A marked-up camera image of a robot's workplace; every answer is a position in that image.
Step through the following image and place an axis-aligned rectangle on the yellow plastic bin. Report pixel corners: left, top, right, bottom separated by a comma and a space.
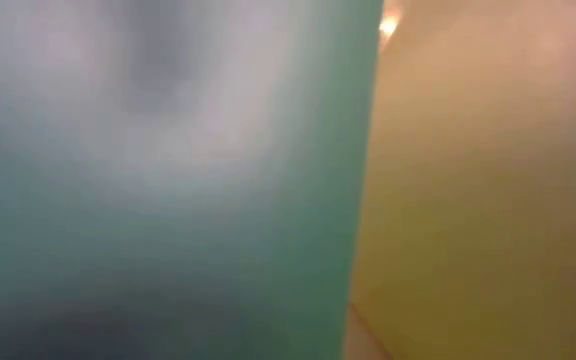
342, 0, 576, 360

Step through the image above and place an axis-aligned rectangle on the green plastic bin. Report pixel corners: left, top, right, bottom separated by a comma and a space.
0, 0, 385, 360

